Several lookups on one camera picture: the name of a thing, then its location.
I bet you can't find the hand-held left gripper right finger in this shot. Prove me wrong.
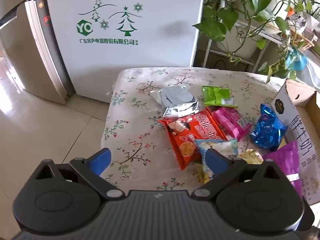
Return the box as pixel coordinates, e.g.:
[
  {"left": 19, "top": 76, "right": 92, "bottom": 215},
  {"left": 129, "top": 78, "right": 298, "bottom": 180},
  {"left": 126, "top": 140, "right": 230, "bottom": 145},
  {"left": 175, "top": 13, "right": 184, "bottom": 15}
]
[{"left": 191, "top": 148, "right": 287, "bottom": 201}]

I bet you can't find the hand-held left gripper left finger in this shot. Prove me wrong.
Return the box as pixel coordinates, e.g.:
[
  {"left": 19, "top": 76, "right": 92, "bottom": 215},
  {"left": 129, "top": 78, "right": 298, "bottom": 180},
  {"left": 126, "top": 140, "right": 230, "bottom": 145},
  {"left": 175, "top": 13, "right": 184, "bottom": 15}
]
[{"left": 34, "top": 148, "right": 126, "bottom": 201}]

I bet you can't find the pale yellow snack packet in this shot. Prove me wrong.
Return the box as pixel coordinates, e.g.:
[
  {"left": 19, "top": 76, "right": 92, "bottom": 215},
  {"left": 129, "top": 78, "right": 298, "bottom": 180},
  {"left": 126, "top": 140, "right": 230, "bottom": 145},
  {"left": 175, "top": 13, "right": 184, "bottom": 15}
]
[{"left": 195, "top": 164, "right": 213, "bottom": 185}]

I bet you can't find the light blue snack packet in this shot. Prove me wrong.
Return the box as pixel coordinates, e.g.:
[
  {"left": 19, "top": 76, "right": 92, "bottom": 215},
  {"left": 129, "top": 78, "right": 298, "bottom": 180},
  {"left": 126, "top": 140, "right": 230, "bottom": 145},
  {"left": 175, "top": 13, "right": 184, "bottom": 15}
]
[{"left": 195, "top": 139, "right": 238, "bottom": 180}]

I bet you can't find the orange-red snack packet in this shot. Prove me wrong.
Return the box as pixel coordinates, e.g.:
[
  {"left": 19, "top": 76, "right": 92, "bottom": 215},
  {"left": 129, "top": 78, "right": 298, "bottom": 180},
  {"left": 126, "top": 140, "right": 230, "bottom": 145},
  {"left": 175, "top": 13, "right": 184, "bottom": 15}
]
[{"left": 158, "top": 110, "right": 228, "bottom": 171}]

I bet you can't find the pink snack packet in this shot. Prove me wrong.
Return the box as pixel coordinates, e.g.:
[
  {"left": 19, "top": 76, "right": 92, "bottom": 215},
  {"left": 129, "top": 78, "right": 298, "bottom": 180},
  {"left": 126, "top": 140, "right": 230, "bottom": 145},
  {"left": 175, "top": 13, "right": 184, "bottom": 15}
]
[{"left": 209, "top": 106, "right": 253, "bottom": 142}]

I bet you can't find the blue foil snack packet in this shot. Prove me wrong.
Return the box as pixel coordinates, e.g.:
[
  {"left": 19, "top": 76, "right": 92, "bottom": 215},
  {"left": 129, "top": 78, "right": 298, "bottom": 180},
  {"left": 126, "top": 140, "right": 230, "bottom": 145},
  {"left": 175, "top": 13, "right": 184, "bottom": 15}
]
[{"left": 250, "top": 104, "right": 288, "bottom": 152}]

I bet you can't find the green snack packet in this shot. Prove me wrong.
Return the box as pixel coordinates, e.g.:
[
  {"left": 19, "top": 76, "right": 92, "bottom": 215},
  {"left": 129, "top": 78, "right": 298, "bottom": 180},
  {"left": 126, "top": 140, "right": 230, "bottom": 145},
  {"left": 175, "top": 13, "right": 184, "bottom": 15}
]
[{"left": 202, "top": 86, "right": 239, "bottom": 108}]

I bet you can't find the purple snack packet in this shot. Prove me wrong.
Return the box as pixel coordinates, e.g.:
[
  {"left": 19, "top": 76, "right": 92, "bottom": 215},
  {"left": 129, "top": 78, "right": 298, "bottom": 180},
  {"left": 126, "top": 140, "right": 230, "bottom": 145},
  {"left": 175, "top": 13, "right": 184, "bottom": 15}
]
[{"left": 262, "top": 141, "right": 304, "bottom": 198}]

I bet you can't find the silver snack packet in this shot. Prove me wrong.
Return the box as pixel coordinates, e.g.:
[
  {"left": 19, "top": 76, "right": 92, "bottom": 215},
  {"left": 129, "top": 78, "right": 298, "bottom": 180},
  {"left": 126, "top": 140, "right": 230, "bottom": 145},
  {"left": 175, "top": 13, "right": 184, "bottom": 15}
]
[{"left": 150, "top": 85, "right": 200, "bottom": 118}]

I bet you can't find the cardboard box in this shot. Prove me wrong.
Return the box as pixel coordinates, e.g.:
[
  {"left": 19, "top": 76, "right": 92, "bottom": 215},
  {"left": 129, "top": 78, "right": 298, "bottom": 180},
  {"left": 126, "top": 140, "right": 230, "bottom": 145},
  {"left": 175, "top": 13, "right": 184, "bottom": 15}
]
[{"left": 271, "top": 79, "right": 320, "bottom": 205}]

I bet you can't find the white chest freezer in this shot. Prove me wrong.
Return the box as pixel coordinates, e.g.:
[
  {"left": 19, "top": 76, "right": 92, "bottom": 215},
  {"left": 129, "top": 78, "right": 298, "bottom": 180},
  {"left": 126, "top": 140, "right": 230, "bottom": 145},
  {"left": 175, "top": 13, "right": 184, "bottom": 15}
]
[{"left": 40, "top": 0, "right": 207, "bottom": 103}]

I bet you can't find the grey refrigerator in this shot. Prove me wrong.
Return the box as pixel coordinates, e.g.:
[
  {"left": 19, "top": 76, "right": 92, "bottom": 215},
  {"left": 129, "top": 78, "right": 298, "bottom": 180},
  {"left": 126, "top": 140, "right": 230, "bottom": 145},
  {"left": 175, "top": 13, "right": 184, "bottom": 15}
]
[{"left": 0, "top": 0, "right": 75, "bottom": 105}]

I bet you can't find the white metal plant stand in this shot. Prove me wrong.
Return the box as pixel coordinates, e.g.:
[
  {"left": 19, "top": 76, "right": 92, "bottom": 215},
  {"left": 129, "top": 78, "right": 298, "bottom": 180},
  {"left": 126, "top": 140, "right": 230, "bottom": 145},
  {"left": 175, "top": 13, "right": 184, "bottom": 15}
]
[{"left": 200, "top": 17, "right": 283, "bottom": 74}]

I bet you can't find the pothos plant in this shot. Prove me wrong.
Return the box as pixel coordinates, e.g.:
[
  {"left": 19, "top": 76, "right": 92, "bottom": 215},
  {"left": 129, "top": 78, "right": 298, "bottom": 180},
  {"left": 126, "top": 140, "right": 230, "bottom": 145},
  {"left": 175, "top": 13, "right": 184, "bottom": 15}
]
[{"left": 192, "top": 0, "right": 320, "bottom": 83}]

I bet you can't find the wicker basket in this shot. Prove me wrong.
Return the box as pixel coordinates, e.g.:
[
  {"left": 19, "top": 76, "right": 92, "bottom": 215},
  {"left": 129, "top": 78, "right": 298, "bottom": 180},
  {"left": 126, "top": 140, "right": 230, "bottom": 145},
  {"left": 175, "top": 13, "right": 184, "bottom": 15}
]
[{"left": 287, "top": 26, "right": 315, "bottom": 48}]

